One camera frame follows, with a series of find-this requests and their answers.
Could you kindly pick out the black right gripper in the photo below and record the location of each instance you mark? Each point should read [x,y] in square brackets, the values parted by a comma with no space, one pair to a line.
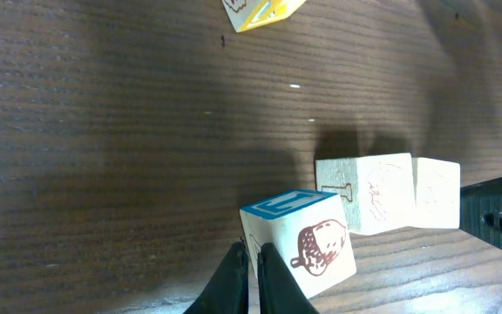
[481,211]

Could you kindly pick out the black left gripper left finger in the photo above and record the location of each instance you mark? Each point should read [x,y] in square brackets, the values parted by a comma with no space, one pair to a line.
[227,290]

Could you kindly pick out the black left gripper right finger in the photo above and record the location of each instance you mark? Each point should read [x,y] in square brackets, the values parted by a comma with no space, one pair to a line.
[279,292]

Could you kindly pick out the acorn picture wooden block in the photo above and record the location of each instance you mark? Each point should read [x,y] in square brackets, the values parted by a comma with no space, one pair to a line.
[310,232]

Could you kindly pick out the red printed wooden block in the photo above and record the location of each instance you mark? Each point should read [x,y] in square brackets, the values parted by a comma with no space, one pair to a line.
[377,191]

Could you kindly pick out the yellow sided wooden block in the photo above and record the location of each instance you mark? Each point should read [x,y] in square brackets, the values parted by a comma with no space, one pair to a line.
[245,15]

